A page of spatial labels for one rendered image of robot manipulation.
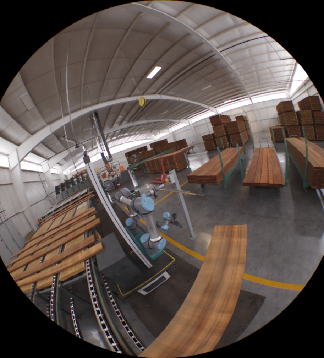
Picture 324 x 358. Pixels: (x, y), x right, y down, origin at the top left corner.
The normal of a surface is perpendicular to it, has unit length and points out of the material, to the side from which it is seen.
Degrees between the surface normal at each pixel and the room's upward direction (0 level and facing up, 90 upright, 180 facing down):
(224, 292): 0
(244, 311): 0
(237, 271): 0
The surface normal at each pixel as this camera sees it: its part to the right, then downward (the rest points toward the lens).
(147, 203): 0.79, -0.28
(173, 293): -0.33, -0.91
